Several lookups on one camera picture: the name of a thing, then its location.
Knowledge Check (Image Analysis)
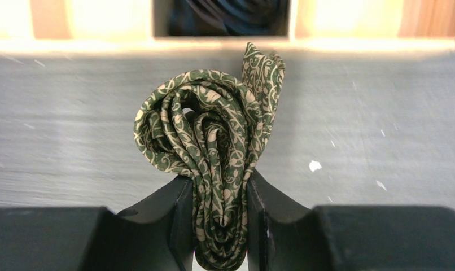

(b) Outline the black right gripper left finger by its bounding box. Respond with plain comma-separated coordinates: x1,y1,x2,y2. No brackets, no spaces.
0,176,193,270

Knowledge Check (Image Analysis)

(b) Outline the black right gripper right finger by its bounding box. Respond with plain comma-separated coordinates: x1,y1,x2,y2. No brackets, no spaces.
247,172,455,270

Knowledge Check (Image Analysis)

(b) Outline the green floral patterned tie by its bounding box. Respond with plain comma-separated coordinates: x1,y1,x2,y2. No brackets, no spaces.
133,42,286,270

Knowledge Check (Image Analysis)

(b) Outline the rolled dark navy tie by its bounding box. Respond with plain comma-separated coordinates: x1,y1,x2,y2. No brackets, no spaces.
168,0,290,37

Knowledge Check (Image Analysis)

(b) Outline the light wooden compartment tray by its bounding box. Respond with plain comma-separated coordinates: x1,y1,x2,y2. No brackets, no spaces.
0,1,455,54

